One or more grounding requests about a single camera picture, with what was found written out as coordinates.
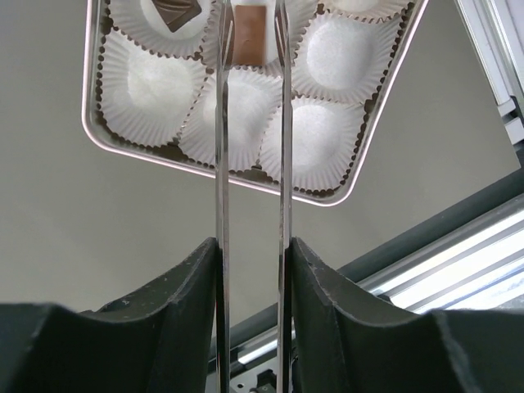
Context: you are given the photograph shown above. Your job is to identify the pink chocolate tin box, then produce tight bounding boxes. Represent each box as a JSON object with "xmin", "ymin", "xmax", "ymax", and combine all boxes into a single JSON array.
[{"xmin": 82, "ymin": 1, "xmax": 427, "ymax": 207}]

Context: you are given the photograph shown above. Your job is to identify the dark square chocolate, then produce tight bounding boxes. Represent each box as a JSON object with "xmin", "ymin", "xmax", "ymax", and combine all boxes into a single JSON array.
[{"xmin": 152, "ymin": 0, "xmax": 201, "ymax": 33}]

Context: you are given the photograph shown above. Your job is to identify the metal serving tongs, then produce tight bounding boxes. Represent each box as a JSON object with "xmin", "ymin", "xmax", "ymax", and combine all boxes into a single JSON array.
[{"xmin": 212, "ymin": 0, "xmax": 294, "ymax": 393}]

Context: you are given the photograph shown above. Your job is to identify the milk chocolate block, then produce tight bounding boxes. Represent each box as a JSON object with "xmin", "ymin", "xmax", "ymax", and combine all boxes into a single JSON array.
[{"xmin": 233, "ymin": 5, "xmax": 267, "ymax": 66}]

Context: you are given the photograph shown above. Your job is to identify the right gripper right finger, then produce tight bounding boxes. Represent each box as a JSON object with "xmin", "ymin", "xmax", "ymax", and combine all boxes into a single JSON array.
[{"xmin": 291, "ymin": 238, "xmax": 523, "ymax": 392}]

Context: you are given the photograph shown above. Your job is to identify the white paper cup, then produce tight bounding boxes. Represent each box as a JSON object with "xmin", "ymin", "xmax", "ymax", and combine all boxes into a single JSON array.
[
  {"xmin": 202, "ymin": 1, "xmax": 318, "ymax": 76},
  {"xmin": 292, "ymin": 13, "xmax": 402, "ymax": 104},
  {"xmin": 109, "ymin": 1, "xmax": 219, "ymax": 57},
  {"xmin": 101, "ymin": 30, "xmax": 206, "ymax": 147},
  {"xmin": 260, "ymin": 96, "xmax": 368, "ymax": 193},
  {"xmin": 178, "ymin": 69, "xmax": 282, "ymax": 171}
]

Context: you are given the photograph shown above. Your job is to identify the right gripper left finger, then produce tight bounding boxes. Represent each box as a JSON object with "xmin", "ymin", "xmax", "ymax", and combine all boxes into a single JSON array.
[{"xmin": 1, "ymin": 238, "xmax": 217, "ymax": 392}]

